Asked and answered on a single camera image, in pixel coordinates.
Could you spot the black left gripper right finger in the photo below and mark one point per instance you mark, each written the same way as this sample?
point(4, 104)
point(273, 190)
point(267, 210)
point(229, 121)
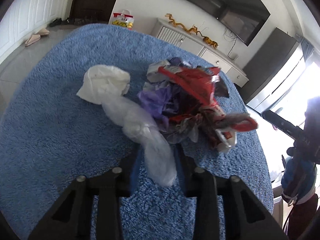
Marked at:
point(245, 216)

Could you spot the dark grey curtain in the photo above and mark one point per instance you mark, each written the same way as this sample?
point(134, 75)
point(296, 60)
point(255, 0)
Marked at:
point(267, 62)

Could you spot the red snack wrapper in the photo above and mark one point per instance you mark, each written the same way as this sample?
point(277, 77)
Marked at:
point(194, 92)

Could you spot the beige slippers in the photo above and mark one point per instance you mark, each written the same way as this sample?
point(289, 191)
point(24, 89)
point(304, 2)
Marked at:
point(44, 32)

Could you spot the clear plastic bag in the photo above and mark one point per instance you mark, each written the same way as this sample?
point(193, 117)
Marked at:
point(139, 126)

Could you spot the blue and white gloved right hand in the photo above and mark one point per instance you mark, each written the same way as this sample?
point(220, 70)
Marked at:
point(298, 180)

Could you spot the red and white shopping bag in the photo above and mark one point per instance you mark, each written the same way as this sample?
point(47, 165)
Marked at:
point(123, 19)

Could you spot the golden dragon ornament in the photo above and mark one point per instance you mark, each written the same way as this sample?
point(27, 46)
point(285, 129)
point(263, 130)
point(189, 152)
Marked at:
point(192, 30)

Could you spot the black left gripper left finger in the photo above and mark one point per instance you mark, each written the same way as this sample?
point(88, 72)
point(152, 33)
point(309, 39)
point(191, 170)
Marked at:
point(70, 217)

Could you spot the white tissue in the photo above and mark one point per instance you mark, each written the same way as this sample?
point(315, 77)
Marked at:
point(100, 80)

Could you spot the white wall cabinets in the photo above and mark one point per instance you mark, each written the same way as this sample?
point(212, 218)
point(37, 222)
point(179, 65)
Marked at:
point(25, 17)

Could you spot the maroon sleeved right forearm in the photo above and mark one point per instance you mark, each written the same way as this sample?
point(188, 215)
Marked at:
point(301, 216)

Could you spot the blue shaggy rug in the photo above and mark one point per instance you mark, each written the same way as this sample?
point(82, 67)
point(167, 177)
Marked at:
point(49, 136)

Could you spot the purple wrapper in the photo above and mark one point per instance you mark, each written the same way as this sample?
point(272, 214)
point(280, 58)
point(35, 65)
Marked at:
point(158, 104)

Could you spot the white tv cabinet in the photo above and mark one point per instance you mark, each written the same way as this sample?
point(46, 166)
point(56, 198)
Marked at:
point(193, 44)

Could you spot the wall-mounted black television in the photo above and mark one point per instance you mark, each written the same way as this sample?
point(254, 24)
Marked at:
point(244, 18)

